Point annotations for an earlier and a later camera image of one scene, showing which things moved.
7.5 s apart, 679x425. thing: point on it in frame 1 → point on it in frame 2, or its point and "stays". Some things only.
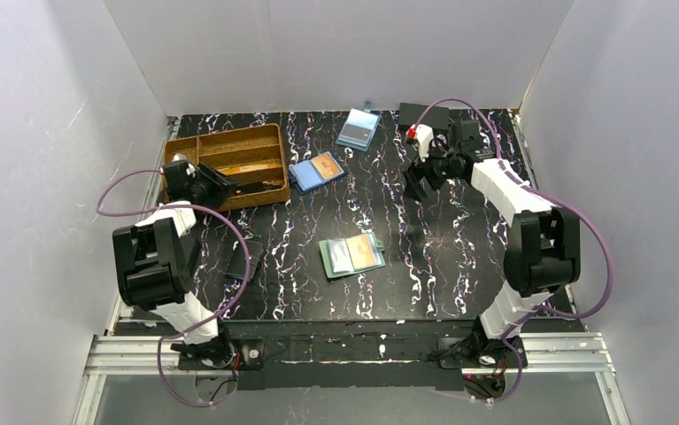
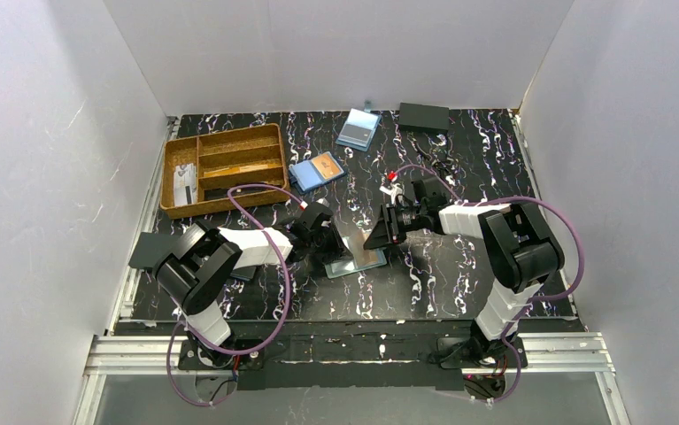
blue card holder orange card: [308, 175] stays
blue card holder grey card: [359, 129] stays
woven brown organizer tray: [253, 145] stays
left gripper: [216, 187] → [327, 242]
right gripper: [424, 173] → [389, 221]
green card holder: [352, 255] stays
